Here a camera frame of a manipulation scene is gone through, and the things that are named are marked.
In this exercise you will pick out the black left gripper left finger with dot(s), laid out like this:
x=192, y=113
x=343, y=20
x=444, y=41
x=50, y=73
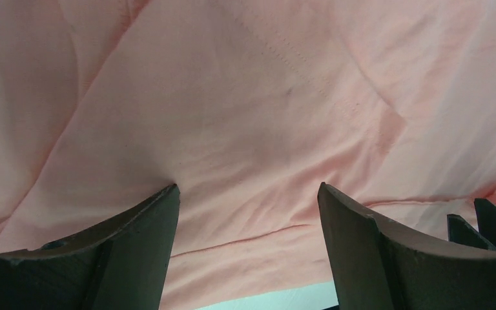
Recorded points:
x=120, y=263

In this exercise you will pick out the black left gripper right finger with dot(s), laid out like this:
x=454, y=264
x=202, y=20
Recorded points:
x=379, y=263

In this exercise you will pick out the salmon pink t shirt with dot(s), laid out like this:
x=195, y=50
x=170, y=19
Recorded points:
x=247, y=106

